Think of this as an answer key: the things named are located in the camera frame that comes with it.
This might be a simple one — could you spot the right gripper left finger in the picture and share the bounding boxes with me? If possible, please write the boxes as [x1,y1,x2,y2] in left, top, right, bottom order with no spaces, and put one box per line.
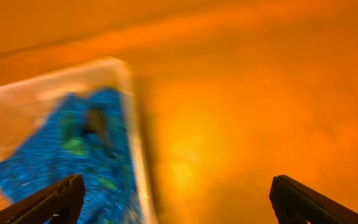
[0,174,86,224]

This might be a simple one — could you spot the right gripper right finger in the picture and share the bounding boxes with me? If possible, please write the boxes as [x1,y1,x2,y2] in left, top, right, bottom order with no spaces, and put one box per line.
[269,175,358,224]

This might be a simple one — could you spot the sparkly blue garment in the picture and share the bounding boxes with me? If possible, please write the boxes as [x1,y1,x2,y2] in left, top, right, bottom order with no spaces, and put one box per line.
[0,88,144,224]

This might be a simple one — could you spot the clear plastic storage bin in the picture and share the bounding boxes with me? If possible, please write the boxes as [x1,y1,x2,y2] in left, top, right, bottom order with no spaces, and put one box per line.
[0,57,158,223]

